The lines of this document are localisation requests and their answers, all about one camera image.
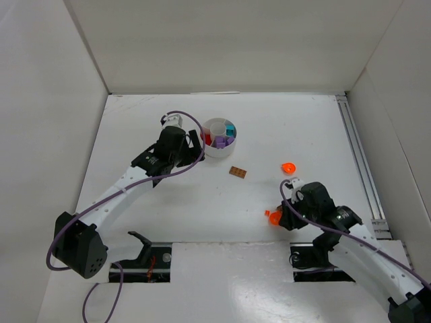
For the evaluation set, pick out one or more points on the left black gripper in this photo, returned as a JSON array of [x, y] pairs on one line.
[[188, 148]]

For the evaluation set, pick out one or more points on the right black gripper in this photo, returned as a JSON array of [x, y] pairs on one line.
[[288, 215]]

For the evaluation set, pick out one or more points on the red lego brick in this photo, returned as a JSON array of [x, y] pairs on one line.
[[207, 139]]

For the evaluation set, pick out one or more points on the orange round lego dish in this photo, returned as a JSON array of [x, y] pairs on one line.
[[275, 217]]

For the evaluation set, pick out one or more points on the orange round lego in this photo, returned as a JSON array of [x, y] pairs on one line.
[[288, 168]]

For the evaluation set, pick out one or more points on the white round divided container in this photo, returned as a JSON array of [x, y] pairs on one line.
[[219, 135]]

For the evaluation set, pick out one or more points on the purple printed lego brick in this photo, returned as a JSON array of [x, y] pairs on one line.
[[228, 141]]

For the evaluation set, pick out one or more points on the teal lego brick pair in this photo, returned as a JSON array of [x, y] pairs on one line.
[[230, 130]]

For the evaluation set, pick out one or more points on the tan lego plate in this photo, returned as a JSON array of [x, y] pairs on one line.
[[238, 172]]

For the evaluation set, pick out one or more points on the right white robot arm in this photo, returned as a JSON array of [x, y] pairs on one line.
[[347, 244]]

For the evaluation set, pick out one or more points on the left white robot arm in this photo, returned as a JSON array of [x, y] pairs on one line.
[[78, 240]]

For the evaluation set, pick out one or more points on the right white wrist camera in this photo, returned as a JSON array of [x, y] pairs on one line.
[[294, 185]]

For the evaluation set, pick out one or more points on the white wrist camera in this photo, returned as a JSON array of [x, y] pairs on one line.
[[294, 185], [172, 120]]

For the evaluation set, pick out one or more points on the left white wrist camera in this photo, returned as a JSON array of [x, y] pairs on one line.
[[172, 120]]

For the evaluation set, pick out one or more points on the aluminium rail right side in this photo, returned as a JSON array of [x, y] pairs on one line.
[[378, 219]]

